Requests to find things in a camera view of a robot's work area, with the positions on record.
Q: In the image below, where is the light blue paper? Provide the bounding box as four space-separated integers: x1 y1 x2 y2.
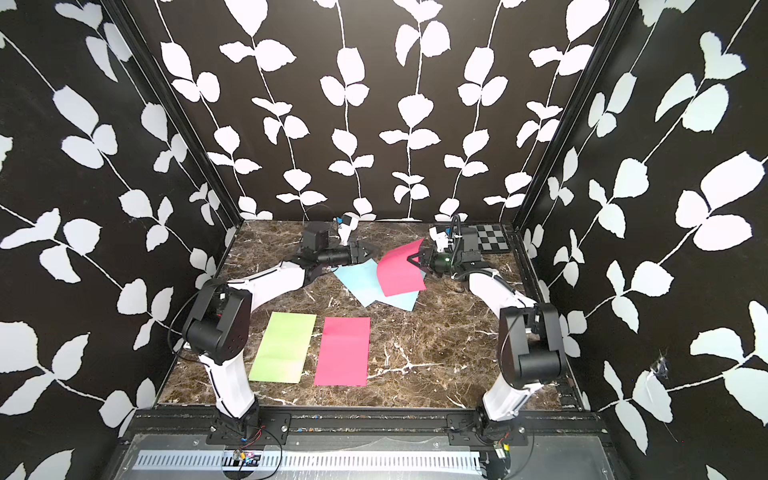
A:
375 289 419 312
334 259 385 307

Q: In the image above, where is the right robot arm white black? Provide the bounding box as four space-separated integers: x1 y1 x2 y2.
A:
406 216 567 423

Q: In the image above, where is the white perforated rail strip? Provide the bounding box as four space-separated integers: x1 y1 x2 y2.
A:
130 450 482 474

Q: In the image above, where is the small electronics board with wires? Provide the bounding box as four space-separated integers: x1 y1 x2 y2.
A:
221 450 262 472

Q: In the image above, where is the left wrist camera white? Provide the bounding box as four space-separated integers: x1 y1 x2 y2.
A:
336 212 360 246

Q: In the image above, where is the checkerboard calibration board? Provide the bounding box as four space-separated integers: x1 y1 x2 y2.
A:
476 223 512 254

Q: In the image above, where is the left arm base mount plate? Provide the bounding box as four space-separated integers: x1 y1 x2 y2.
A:
206 410 291 448

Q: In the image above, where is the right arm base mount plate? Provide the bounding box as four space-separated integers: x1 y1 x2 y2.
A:
446 410 528 447

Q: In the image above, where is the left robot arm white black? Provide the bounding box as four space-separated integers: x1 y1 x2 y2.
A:
182 222 378 427

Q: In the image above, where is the yellow-green paper sheet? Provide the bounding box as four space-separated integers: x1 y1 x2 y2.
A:
248 312 316 384

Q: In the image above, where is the pink paper sheet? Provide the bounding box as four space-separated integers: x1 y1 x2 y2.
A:
314 317 371 387
377 240 426 296

